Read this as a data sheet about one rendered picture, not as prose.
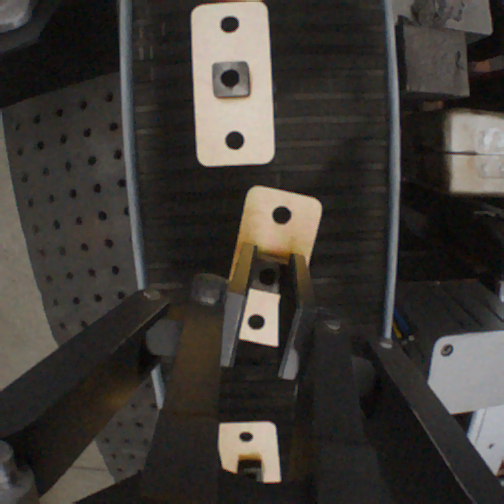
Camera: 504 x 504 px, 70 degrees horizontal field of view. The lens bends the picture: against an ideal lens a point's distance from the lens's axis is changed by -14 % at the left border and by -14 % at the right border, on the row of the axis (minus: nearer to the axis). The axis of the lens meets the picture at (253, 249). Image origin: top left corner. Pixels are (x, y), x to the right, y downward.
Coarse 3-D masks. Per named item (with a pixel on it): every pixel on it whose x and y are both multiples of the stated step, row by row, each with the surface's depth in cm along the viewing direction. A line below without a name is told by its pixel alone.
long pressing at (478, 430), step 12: (492, 408) 42; (468, 420) 43; (480, 420) 42; (492, 420) 42; (468, 432) 43; (480, 432) 43; (492, 432) 43; (480, 444) 44; (492, 456) 44; (492, 468) 45
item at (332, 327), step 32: (320, 320) 14; (320, 352) 12; (320, 384) 10; (352, 384) 10; (320, 416) 9; (352, 416) 9; (320, 448) 7; (352, 448) 7; (288, 480) 9; (320, 480) 6; (352, 480) 6
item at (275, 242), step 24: (264, 192) 20; (288, 192) 21; (264, 216) 21; (312, 216) 21; (240, 240) 21; (264, 240) 21; (288, 240) 21; (312, 240) 21; (264, 264) 21; (264, 288) 21; (264, 312) 22; (240, 336) 23; (264, 336) 23
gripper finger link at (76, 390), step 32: (96, 320) 11; (128, 320) 11; (64, 352) 9; (96, 352) 9; (128, 352) 11; (32, 384) 8; (64, 384) 8; (96, 384) 9; (128, 384) 11; (0, 416) 6; (32, 416) 7; (64, 416) 8; (96, 416) 9; (32, 448) 7; (64, 448) 8
